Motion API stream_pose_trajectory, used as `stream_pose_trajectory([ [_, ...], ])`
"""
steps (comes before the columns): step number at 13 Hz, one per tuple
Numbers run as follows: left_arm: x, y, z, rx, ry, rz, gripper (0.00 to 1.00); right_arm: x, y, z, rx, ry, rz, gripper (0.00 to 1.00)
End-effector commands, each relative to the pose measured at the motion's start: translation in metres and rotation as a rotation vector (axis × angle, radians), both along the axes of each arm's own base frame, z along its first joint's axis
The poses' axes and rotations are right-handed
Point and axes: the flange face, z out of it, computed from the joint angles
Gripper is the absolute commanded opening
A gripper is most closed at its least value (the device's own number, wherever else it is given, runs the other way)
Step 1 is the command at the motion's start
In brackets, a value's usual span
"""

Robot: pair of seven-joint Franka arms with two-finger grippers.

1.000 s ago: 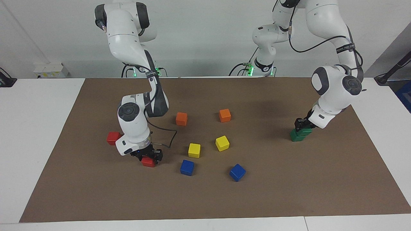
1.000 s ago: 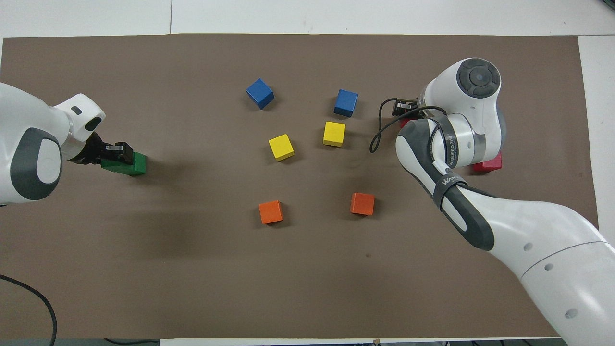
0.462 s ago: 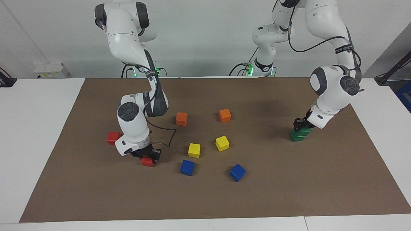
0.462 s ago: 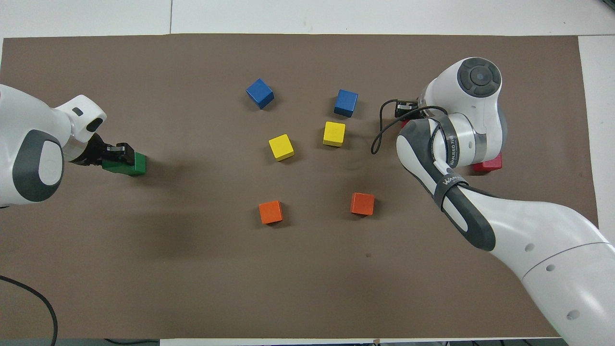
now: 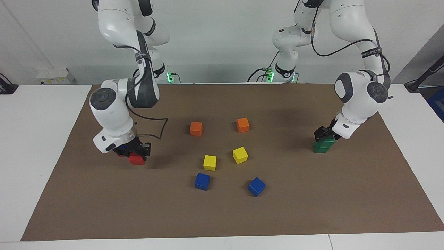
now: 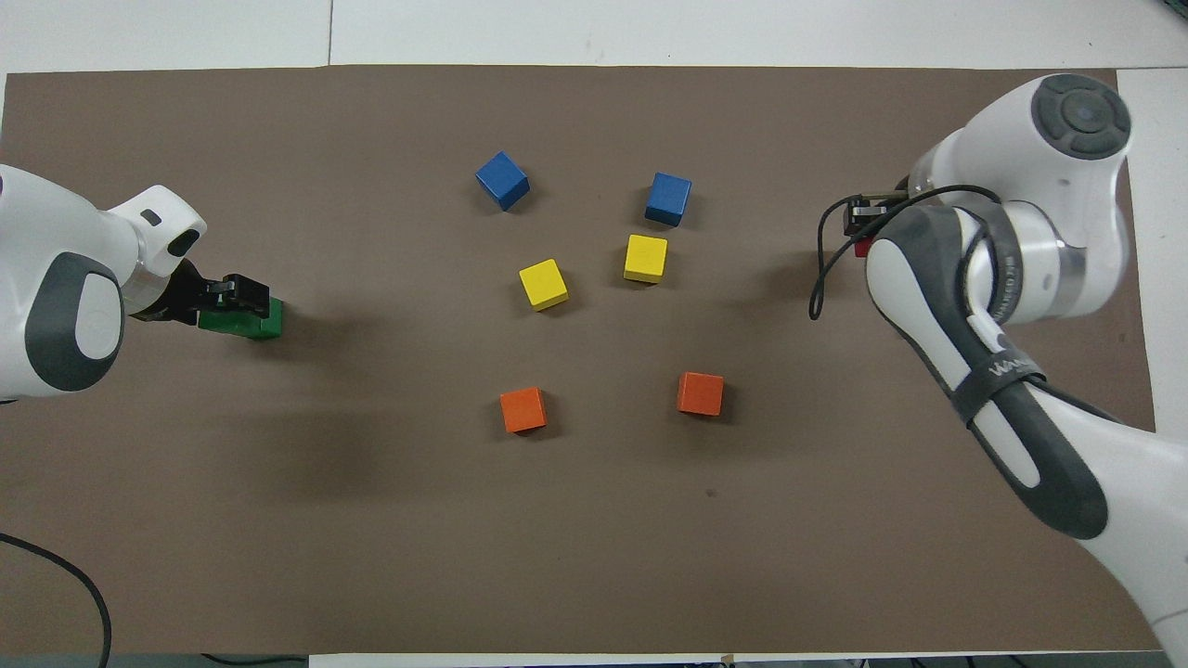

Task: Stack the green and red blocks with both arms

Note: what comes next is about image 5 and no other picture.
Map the black clamp mount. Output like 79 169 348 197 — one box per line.
0 73 18 95

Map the white power strip box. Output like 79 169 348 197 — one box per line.
36 68 76 85

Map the brown table mat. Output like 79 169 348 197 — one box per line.
21 83 444 241

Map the black right base cable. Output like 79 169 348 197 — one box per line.
133 68 181 84

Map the black stand pole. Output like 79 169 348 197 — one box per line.
404 56 444 92

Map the blue crate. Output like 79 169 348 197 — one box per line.
427 87 444 123

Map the orange wooden cube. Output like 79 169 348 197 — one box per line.
236 117 250 133
189 121 203 137

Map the blue wooden cube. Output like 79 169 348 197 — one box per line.
194 173 211 191
248 177 266 197

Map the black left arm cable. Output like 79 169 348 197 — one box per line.
305 0 391 99

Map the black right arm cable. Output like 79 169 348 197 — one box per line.
113 43 169 140

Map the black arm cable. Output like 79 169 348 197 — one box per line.
305 0 391 99
113 43 169 140

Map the yellow wooden cube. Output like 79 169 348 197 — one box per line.
232 147 249 165
203 155 217 172

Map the black left base cable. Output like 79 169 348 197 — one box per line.
247 51 280 83

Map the black base cable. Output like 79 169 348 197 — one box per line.
133 68 181 84
247 51 280 83

